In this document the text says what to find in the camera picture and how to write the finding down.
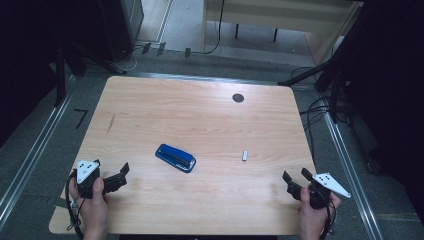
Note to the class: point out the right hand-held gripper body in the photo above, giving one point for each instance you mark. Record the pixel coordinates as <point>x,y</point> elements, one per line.
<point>325,183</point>

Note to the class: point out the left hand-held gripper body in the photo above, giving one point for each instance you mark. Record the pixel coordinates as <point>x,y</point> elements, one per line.
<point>87,171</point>

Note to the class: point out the small silver staple strip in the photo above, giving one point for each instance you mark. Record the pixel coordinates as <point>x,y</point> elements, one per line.
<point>245,155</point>

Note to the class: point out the blue stapler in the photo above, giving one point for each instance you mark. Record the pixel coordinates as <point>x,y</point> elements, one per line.
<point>175,158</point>

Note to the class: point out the person's right hand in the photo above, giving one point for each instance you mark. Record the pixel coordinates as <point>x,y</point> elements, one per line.
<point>311,220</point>

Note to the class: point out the person's left hand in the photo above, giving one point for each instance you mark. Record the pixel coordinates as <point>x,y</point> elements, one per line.
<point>93,213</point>

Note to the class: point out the grey tape piece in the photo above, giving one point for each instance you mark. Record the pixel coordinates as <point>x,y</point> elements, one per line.
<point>53,201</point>

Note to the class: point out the black stand legs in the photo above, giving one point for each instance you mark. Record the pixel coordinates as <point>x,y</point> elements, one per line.
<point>83,63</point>

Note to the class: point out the round dark table grommet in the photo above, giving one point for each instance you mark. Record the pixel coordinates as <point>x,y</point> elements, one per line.
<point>238,98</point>

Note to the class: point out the black cabinet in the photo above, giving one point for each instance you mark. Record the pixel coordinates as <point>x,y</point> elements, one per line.
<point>120,26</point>

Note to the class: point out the light wooden bench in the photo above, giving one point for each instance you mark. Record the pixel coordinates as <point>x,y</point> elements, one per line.
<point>283,20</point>

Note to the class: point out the metal floor rail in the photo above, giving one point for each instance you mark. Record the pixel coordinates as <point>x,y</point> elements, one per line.
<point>353,180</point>
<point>31,160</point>

